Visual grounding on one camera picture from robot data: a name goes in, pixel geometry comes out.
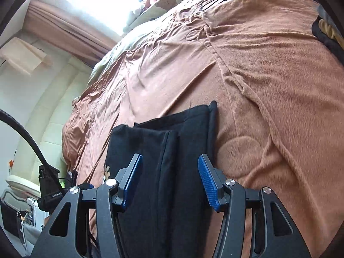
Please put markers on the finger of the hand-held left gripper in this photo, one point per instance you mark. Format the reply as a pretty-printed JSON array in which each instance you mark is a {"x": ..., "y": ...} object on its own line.
[{"x": 87, "y": 186}]

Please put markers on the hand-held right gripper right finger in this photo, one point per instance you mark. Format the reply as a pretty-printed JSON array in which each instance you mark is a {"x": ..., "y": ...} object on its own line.
[{"x": 209, "y": 182}]

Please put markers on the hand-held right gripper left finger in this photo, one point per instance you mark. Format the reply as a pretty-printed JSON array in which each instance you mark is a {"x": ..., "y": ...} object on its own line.
[{"x": 131, "y": 182}]

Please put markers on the black printed t-shirt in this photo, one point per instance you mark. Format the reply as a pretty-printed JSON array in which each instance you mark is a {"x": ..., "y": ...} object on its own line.
[{"x": 166, "y": 150}]

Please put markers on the cream padded board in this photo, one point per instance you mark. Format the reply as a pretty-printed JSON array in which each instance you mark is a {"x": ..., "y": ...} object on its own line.
[{"x": 21, "y": 184}]

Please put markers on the black fabric organizer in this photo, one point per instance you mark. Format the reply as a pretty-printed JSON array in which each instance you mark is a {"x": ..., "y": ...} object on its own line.
[{"x": 10, "y": 217}]

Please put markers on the cream padded headboard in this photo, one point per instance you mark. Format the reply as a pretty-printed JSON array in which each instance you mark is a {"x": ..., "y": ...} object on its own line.
[{"x": 48, "y": 118}]

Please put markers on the brown blanket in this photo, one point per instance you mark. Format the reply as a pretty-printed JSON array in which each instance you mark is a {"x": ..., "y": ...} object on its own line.
[{"x": 268, "y": 99}]

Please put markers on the cream duvet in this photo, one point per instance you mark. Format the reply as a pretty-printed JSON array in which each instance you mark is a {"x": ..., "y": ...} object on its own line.
[{"x": 107, "y": 61}]

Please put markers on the cream hanging cloth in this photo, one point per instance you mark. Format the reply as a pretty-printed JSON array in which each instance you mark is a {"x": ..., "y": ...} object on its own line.
[{"x": 24, "y": 56}]

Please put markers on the pink curtain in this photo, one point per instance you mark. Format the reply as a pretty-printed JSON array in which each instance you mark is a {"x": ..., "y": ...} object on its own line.
[{"x": 70, "y": 29}]

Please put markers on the window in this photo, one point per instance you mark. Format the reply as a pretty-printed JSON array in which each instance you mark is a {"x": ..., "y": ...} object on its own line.
[{"x": 94, "y": 2}]

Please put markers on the bear print window cushion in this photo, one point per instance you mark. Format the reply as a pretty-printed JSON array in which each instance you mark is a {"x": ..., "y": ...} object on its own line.
[{"x": 166, "y": 1}]

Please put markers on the tan folded garment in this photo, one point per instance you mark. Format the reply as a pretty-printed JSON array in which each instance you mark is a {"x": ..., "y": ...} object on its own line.
[{"x": 330, "y": 31}]

